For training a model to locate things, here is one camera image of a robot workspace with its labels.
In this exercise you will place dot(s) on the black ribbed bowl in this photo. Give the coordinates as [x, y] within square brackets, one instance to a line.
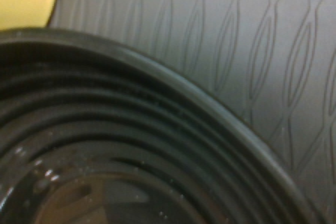
[118, 145]

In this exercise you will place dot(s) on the white two-tier lazy Susan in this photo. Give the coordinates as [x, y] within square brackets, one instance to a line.
[258, 52]

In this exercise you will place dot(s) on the green yellow-lidded canister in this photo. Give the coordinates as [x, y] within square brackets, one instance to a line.
[24, 13]

